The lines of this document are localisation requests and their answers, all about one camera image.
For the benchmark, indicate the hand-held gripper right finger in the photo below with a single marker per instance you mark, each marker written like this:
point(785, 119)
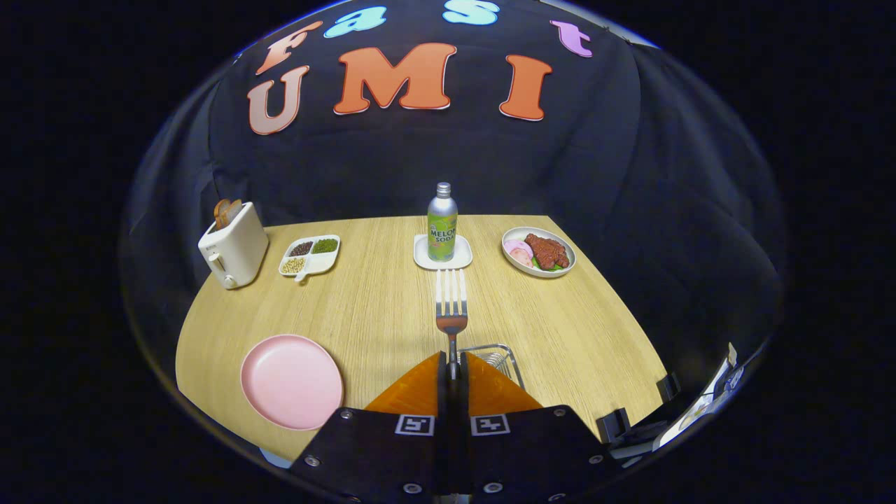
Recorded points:
point(464, 399)

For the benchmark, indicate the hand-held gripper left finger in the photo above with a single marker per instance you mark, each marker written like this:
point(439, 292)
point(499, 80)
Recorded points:
point(442, 399)

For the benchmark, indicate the white square coaster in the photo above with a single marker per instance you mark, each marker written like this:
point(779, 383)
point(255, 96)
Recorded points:
point(465, 260)

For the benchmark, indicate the grey round food plate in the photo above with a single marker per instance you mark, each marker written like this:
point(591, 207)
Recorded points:
point(514, 264)

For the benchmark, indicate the pink round plate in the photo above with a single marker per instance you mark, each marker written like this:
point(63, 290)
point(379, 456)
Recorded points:
point(290, 381)

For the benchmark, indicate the black table clamp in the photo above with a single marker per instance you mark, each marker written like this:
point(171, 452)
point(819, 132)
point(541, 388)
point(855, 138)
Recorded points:
point(614, 425)
point(668, 387)

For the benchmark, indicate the green lettuce leaf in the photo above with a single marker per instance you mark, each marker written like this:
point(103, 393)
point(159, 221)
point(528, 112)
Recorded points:
point(537, 264)

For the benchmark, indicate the pink ham slices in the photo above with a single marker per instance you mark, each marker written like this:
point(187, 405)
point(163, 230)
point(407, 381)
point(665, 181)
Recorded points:
point(518, 250)

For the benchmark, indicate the green label soda bottle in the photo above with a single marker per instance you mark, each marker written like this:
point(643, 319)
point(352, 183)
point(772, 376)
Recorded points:
point(442, 238)

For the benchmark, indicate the red meat patty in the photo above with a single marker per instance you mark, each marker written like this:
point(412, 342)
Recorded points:
point(547, 250)

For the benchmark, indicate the light blue object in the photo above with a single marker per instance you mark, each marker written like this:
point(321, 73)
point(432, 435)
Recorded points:
point(275, 458)

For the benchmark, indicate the white divided dish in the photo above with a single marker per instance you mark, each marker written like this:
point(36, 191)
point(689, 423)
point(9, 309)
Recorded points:
point(323, 262)

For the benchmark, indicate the green beans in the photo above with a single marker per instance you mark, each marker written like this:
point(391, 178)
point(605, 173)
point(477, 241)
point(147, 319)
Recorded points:
point(325, 246)

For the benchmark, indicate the yellow soybeans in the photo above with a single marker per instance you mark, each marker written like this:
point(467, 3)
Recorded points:
point(293, 264)

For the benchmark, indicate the dark red beans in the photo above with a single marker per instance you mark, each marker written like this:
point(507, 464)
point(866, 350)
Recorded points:
point(301, 248)

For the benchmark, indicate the cream toaster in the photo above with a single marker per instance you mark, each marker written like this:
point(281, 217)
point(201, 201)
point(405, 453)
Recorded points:
point(238, 248)

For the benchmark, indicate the brown toast slice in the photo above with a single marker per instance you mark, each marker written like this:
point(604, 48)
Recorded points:
point(224, 212)

